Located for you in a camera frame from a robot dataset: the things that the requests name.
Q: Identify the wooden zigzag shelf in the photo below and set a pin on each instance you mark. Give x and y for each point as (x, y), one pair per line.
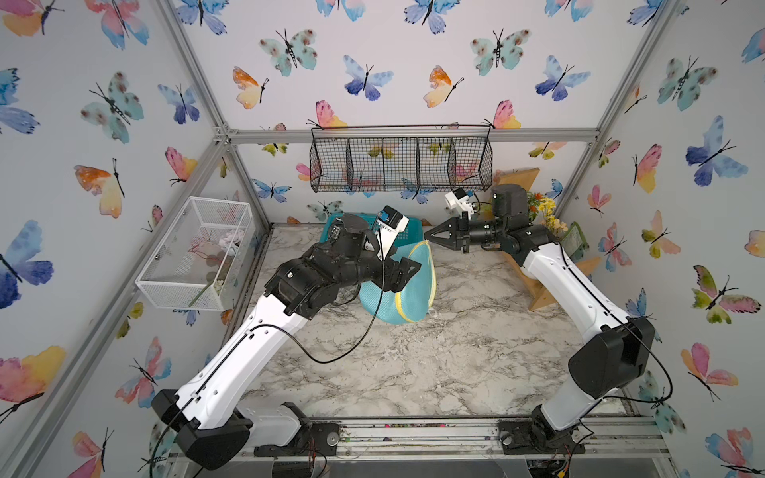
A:
(541, 297)

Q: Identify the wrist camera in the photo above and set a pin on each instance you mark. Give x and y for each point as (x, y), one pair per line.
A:
(458, 202)
(390, 224)

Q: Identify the aluminium front rail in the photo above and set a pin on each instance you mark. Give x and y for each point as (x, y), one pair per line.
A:
(618, 437)

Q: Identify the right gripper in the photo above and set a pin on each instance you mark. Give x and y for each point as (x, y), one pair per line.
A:
(461, 234)

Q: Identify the teal mesh laundry bag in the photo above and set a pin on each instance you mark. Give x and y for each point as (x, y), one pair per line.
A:
(412, 303)

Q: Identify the black wire wall basket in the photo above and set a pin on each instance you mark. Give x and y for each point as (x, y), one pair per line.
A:
(400, 158)

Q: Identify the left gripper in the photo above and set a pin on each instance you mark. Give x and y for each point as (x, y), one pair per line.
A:
(386, 269)

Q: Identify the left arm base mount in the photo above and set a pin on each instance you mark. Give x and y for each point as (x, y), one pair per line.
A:
(287, 431)

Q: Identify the white pot orange flowers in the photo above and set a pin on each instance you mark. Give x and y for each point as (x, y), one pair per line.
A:
(536, 201)

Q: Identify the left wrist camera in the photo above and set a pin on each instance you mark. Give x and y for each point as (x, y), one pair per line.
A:
(390, 224)

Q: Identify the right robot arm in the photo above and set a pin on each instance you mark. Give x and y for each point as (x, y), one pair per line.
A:
(616, 347)

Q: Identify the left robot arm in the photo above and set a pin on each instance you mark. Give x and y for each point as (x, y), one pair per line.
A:
(210, 429)

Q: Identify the white mesh wall box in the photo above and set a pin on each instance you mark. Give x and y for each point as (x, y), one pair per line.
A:
(198, 260)

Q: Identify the green framed small board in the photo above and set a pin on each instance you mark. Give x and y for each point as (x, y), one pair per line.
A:
(574, 242)

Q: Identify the white pot yellow pink flowers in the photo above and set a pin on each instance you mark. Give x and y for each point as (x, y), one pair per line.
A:
(547, 216)

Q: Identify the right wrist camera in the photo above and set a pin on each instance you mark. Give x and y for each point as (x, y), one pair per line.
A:
(458, 202)

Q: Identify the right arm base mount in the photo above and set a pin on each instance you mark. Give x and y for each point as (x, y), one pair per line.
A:
(534, 435)

